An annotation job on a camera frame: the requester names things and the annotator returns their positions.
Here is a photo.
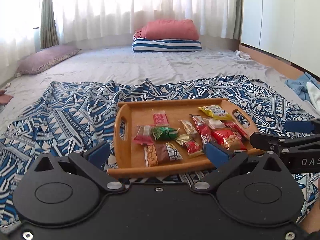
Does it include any clear round biscuit packet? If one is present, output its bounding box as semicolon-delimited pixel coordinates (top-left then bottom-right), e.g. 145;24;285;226
179;119;199;138

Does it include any brown peanut packet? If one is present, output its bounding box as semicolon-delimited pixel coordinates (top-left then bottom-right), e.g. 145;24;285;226
144;142;183;167

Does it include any purple floral pillow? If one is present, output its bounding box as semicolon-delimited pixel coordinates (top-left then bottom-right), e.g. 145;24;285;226
15;45;80;77

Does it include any green curtain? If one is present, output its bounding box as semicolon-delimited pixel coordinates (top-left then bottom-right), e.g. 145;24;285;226
234;0;244;40
40;0;60;49

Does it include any crumpled white tissue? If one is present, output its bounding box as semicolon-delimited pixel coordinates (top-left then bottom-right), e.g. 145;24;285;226
235;50;252;60

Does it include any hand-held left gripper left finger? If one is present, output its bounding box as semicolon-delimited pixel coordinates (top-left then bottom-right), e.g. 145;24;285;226
32;141;125;193

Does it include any white cloth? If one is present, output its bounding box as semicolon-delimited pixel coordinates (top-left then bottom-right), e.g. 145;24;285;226
306;81;320;98

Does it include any clear pink-ended packet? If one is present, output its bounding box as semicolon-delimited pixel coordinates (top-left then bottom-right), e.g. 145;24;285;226
133;124;155;146

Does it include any white wardrobe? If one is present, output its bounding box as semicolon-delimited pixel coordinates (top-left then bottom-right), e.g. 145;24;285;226
240;0;320;80

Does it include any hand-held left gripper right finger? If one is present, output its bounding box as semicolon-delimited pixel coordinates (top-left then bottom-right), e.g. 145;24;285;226
191;142;290;193

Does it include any red folded blanket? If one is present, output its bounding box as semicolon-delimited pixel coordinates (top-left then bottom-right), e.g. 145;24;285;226
134;19;200;41

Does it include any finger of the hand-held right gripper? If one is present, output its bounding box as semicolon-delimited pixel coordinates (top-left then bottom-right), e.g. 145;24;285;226
250;132;320;153
284;119;320;132

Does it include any translucent white cake packet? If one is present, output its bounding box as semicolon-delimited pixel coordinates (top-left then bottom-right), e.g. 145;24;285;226
206;118;226;130

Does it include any green peas packet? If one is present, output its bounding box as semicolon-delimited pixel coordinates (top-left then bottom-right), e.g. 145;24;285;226
152;126;180;141

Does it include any light blue cloth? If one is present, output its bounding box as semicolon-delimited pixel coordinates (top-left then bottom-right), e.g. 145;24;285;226
285;72;320;103

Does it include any blue patterned blanket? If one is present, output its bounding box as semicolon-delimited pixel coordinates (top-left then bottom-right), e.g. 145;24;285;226
0;74;320;233

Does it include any black and red stick packet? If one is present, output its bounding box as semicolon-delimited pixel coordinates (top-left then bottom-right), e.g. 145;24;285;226
189;114;213;150

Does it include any white sheer curtain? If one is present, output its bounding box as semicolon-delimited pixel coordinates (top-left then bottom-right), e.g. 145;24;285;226
0;0;240;55

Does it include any brown cloth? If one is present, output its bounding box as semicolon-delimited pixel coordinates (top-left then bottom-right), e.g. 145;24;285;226
0;90;13;105

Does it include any red mixed nut packet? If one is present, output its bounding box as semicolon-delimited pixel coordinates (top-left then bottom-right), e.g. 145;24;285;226
211;128;248;152

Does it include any small dark red packet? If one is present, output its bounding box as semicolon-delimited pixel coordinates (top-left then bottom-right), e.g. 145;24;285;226
224;121;250;140

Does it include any blue striped pillow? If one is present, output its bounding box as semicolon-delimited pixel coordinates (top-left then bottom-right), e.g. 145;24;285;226
132;38;202;53

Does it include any gold and red candy packet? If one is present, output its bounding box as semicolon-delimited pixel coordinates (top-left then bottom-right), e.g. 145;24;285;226
175;134;204;158

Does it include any wooden tray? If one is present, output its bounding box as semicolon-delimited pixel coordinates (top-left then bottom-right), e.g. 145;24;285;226
107;98;265;180

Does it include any yellow and white packet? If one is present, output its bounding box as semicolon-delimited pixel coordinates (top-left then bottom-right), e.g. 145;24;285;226
198;104;232;120

